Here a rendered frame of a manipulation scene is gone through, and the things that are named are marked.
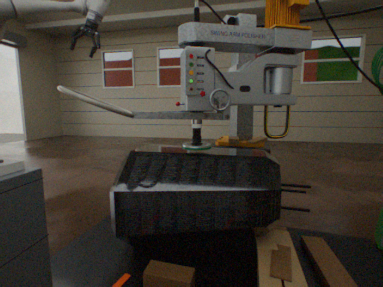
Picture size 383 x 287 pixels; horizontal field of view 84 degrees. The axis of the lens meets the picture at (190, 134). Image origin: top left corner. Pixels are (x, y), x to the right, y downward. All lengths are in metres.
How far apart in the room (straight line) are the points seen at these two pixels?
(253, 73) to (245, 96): 0.17
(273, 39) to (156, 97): 6.78
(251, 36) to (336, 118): 6.88
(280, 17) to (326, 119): 6.59
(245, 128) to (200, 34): 1.17
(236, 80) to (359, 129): 7.31
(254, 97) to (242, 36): 0.42
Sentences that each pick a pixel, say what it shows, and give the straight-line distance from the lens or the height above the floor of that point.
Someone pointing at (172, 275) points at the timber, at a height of 0.14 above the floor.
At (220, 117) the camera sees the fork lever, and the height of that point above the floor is 1.06.
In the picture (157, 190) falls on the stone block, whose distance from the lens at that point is 1.44.
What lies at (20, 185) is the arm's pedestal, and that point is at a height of 0.75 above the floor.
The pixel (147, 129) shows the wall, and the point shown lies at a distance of 8.37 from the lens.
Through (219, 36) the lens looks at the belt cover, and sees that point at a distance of 1.56.
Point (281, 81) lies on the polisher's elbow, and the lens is 1.75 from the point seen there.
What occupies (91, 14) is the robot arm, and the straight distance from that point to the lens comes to 1.66.
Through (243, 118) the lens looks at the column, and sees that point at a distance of 2.31.
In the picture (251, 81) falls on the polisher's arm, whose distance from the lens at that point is 1.61.
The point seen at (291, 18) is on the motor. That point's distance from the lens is 1.85.
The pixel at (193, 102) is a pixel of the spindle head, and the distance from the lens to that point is 1.44.
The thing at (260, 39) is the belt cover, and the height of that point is 1.59.
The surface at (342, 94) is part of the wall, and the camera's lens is 8.37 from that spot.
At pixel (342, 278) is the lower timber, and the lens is 1.82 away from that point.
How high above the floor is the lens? 1.13
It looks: 7 degrees down
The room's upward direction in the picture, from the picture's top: straight up
